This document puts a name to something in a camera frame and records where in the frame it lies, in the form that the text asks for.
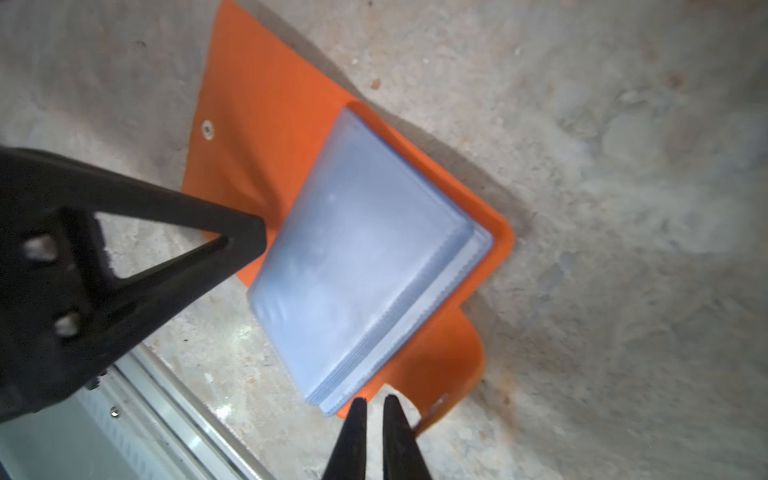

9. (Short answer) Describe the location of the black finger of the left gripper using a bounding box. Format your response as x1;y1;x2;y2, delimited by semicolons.
1;146;267;421

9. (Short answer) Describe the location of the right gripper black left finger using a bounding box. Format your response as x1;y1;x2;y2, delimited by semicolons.
322;397;367;480

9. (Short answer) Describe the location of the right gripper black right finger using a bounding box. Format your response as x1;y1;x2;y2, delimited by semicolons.
382;394;432;480

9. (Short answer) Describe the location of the orange card holder wallet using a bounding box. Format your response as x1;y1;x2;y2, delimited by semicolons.
182;1;515;432

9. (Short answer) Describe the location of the aluminium mounting rail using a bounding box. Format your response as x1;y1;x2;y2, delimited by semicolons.
74;344;274;479

